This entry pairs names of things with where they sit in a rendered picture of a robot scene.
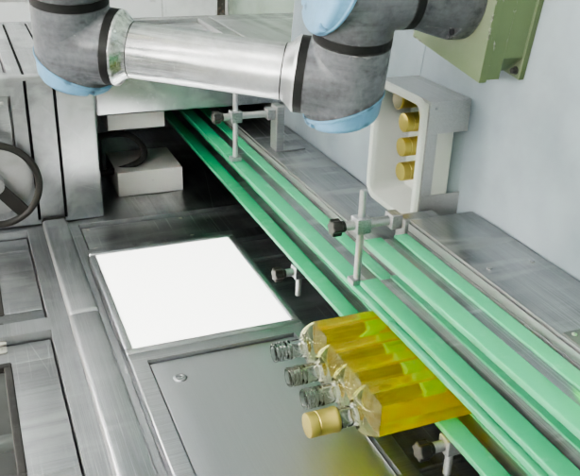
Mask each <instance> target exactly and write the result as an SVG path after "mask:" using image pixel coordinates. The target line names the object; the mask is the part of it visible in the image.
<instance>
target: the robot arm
mask: <svg viewBox="0 0 580 476"><path fill-rule="evenodd" d="M28 2H29V10H30V19H31V27H32V36H33V55H34V58H35V60H36V65H37V70H38V74H39V76H40V77H41V78H42V79H43V81H44V83H46V84H47V85H48V86H50V87H51V88H53V89H55V90H57V91H59V92H62V93H65V94H71V95H77V96H88V95H89V94H92V95H99V94H103V93H105V92H107V91H108V90H109V89H110V88H111V87H112V86H120V85H121V84H123V83H124V82H125V81H126V80H127V79H129V78H135V79H141V80H148V81H155V82H161V83H168V84H174V85H180V86H187V87H194V88H200V89H207V90H213V91H219V92H226V93H233V94H245V95H251V96H258V97H264V98H271V99H278V100H281V101H282V102H283V103H284V104H285V105H286V107H287V108H288V109H289V110H290V111H291V112H297V113H302V116H303V118H304V121H305V123H306V124H307V125H308V126H309V127H310V128H315V130H318V131H321V132H326V133H350V132H354V131H357V130H360V129H362V128H366V127H368V126H369V125H371V124H372V123H373V122H374V121H375V120H376V119H377V117H378V115H379V113H380V109H381V105H382V101H383V99H384V95H385V89H384V87H385V82H386V76H387V70H388V65H389V60H390V54H391V48H392V42H393V37H394V32H395V30H407V29H414V30H416V31H419V32H423V33H426V34H429V35H432V36H435V37H438V38H440V39H444V40H458V39H464V38H467V37H468V36H469V35H470V34H471V33H473V32H474V30H475V29H476V28H477V26H478V25H479V24H480V23H481V21H482V18H483V16H484V13H485V11H486V5H487V0H301V4H302V5H303V9H302V11H301V12H302V18H303V22H304V24H305V26H306V28H307V29H308V30H309V31H310V32H311V33H313V36H311V35H304V34H300V35H299V36H298V37H297V38H295V39H294V40H293V41H292V42H277V41H270V40H264V39H257V38H250V37H244V36H237V35H230V34H223V33H216V32H210V31H203V30H196V29H190V28H183V27H176V26H170V25H157V24H151V23H143V22H136V21H134V20H133V19H132V17H131V16H130V15H129V13H128V12H127V11H126V10H125V9H122V8H111V7H110V0H28Z"/></svg>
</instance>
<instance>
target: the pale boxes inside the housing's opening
mask: <svg viewBox="0 0 580 476"><path fill-rule="evenodd" d="M99 117H100V119H101V121H102V122H103V124H104V125H105V127H106V128H107V130H108V131H111V130H122V129H134V128H155V127H164V111H155V112H143V113H131V114H118V115H106V116H99ZM141 154H142V152H141V149H138V150H128V151H118V152H108V153H106V165H107V169H111V168H114V174H113V175H108V177H109V179H110V181H111V184H112V186H113V188H114V189H115V191H116V193H117V194H118V196H119V197H122V196H137V195H146V194H155V193H162V192H171V191H179V190H183V177H182V166H181V165H180V164H179V162H178V161H177V160H176V158H175V157H174V156H173V155H172V153H171V152H170V151H169V150H168V148H167V147H158V148H148V150H147V157H146V159H145V161H144V162H143V163H141V164H140V165H138V166H136V167H118V166H121V165H125V164H128V163H130V162H134V161H135V160H137V159H138V158H139V157H140V156H141Z"/></svg>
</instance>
